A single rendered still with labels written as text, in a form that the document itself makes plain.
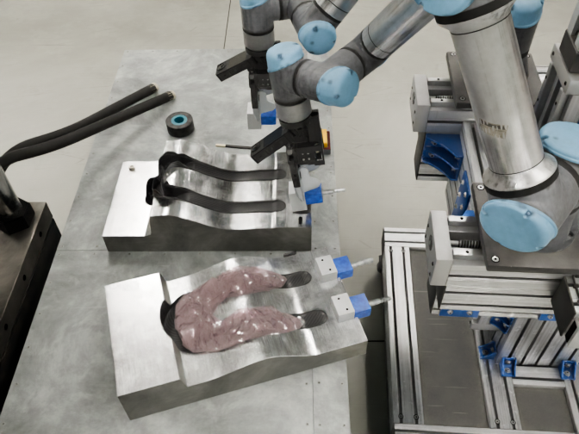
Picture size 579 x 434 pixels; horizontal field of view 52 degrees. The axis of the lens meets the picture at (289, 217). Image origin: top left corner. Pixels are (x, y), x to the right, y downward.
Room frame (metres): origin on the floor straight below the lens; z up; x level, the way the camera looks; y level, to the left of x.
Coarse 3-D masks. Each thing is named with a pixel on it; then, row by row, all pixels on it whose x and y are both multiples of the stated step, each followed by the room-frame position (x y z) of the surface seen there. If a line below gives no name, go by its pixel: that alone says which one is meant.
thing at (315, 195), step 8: (320, 184) 0.99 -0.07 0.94; (304, 192) 0.97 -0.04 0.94; (312, 192) 0.96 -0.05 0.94; (320, 192) 0.96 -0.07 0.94; (328, 192) 0.97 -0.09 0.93; (336, 192) 0.97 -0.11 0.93; (296, 200) 0.95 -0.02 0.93; (304, 200) 0.95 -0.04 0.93; (312, 200) 0.95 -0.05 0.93; (320, 200) 0.95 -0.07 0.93; (296, 208) 0.95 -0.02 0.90; (304, 208) 0.95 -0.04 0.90
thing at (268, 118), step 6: (252, 114) 1.24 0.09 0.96; (264, 114) 1.25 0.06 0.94; (270, 114) 1.25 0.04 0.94; (276, 114) 1.26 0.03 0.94; (252, 120) 1.24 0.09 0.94; (264, 120) 1.24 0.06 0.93; (270, 120) 1.24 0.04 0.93; (276, 120) 1.25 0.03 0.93; (252, 126) 1.24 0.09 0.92; (258, 126) 1.24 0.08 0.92
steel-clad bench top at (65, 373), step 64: (128, 64) 1.72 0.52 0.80; (192, 64) 1.71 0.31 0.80; (128, 128) 1.38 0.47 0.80; (64, 256) 0.91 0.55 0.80; (128, 256) 0.90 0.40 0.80; (192, 256) 0.89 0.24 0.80; (256, 256) 0.89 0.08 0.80; (64, 320) 0.72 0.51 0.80; (64, 384) 0.57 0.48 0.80; (320, 384) 0.55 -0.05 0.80
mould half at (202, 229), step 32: (224, 160) 1.14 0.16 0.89; (128, 192) 1.06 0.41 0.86; (224, 192) 1.02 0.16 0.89; (256, 192) 1.02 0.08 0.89; (288, 192) 1.01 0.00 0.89; (128, 224) 0.95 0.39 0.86; (160, 224) 0.91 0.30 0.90; (192, 224) 0.91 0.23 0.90; (224, 224) 0.92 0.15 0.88; (256, 224) 0.92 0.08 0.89; (288, 224) 0.91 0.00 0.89
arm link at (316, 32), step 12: (324, 0) 1.15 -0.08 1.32; (336, 0) 1.14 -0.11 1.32; (348, 0) 1.14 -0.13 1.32; (300, 12) 1.18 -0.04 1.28; (312, 12) 1.15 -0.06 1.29; (324, 12) 1.14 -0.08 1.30; (336, 12) 1.13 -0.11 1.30; (348, 12) 1.15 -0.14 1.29; (300, 24) 1.15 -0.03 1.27; (312, 24) 1.12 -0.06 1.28; (324, 24) 1.12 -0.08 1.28; (336, 24) 1.14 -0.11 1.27; (300, 36) 1.13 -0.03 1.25; (312, 36) 1.10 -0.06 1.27; (324, 36) 1.11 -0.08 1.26; (336, 36) 1.12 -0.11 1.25; (312, 48) 1.10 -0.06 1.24; (324, 48) 1.11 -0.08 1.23
